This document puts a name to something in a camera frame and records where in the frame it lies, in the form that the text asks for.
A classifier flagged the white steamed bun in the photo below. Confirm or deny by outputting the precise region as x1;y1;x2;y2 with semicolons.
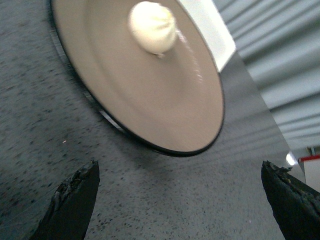
127;1;177;56

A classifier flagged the cream rectangular tray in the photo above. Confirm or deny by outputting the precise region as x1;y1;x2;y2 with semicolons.
179;0;237;72

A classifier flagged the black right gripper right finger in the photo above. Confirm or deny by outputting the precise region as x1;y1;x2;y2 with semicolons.
261;161;320;240

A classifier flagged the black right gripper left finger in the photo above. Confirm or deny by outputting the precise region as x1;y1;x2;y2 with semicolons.
29;161;100;240

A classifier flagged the white red-edged furniture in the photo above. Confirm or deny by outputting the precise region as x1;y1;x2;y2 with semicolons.
298;154;320;192

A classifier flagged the grey pleated curtain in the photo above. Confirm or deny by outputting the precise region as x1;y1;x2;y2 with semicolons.
215;0;320;150

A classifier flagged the tan plate with black rim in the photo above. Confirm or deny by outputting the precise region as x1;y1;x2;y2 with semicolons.
49;0;224;156

